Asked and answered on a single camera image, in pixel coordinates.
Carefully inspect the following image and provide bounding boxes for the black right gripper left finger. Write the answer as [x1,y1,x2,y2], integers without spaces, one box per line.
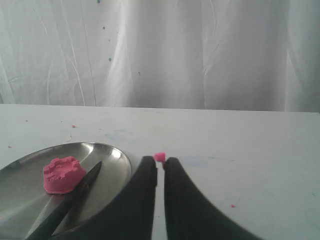
[51,156,158,240]

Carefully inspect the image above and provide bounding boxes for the pink clay crumb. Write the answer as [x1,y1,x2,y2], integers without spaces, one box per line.
[153,152,166,164]

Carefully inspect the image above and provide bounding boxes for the white backdrop curtain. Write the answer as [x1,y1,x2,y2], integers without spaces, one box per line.
[0,0,320,112]

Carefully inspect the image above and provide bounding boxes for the pink clay lump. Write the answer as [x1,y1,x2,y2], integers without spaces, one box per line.
[42,156,87,195]

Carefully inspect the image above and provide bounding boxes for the black knife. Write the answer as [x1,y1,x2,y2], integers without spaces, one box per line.
[26,161,102,240]

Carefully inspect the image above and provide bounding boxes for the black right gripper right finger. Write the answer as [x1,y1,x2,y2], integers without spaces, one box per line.
[164,157,258,240]

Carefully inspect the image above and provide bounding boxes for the round stainless steel plate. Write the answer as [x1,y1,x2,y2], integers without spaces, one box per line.
[0,142,132,239]

